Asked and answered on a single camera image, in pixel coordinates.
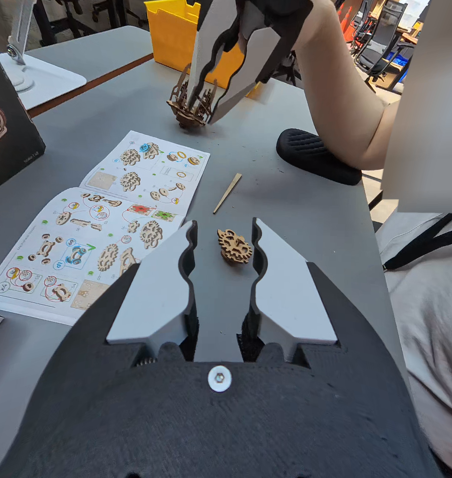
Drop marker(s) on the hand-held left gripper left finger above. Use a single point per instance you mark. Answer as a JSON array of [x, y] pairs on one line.
[[151, 298]]

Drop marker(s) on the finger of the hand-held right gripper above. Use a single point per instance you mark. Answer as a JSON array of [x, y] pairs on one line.
[[257, 56], [211, 26]]

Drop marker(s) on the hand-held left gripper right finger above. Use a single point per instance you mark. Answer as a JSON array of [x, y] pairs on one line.
[[289, 298]]

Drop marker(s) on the wooden gear assembly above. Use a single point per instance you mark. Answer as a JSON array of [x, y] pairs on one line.
[[233, 244]]

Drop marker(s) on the wooden mechanical model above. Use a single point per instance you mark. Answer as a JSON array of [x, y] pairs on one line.
[[185, 112]]

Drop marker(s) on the person's right forearm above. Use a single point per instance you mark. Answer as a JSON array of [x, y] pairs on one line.
[[341, 93]]

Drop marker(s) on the grey desk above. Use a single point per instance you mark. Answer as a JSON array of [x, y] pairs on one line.
[[285, 209], [99, 56]]

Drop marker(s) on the yellow plastic bin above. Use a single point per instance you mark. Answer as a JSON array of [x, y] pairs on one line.
[[170, 37]]

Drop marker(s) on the orange traffic cone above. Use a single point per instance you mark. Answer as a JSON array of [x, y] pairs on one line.
[[347, 18]]

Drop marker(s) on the black office chair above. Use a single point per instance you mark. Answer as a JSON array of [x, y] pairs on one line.
[[58, 18], [379, 48]]

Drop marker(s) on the assembly instruction booklet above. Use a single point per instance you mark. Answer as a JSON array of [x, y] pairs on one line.
[[99, 209]]

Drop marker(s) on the black wrist rest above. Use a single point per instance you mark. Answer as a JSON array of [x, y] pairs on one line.
[[311, 153]]

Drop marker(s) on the thin wooden stick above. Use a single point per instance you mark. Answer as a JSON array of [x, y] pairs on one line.
[[227, 192]]

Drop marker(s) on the person's white shirt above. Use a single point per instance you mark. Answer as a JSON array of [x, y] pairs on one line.
[[431, 336]]

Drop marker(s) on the white stand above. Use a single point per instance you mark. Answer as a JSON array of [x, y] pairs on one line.
[[50, 80]]

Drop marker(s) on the black model kit box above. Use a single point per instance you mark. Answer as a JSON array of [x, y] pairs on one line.
[[9, 149]]

